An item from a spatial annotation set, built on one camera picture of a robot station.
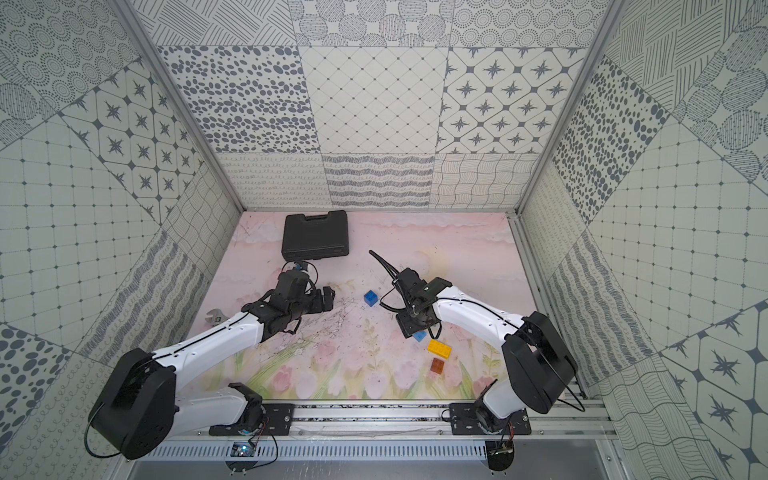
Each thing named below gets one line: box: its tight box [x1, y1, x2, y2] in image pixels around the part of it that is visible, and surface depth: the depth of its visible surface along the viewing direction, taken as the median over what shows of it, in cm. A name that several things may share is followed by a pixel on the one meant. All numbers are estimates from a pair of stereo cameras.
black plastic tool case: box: [282, 210, 349, 261], surface depth 109 cm
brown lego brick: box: [430, 358, 445, 375], surface depth 84 cm
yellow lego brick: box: [426, 339, 452, 359], surface depth 86 cm
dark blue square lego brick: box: [363, 289, 379, 307], surface depth 96 cm
